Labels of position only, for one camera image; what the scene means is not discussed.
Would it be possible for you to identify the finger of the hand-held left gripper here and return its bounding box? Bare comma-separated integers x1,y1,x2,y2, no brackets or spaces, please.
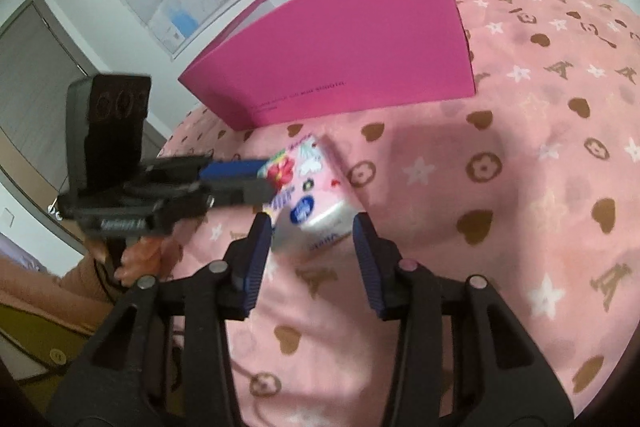
200,180,278,208
142,154,269,186

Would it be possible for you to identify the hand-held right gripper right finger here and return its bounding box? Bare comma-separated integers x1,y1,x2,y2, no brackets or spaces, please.
352,212,576,427

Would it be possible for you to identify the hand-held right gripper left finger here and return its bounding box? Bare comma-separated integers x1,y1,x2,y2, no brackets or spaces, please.
52,211,275,427

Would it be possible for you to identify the pink floral tissue pack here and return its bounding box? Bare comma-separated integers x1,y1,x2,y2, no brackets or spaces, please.
257,133,366,264

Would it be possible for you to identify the pink cardboard box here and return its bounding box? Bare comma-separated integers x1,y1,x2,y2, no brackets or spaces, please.
177,0,476,132

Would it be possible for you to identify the person's left forearm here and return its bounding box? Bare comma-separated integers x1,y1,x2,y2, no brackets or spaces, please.
0,252,121,333

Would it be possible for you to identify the person's left hand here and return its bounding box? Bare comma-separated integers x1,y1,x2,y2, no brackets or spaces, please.
114,237,174,288

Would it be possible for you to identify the grey door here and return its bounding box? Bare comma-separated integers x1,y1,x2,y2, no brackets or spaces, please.
0,0,168,192

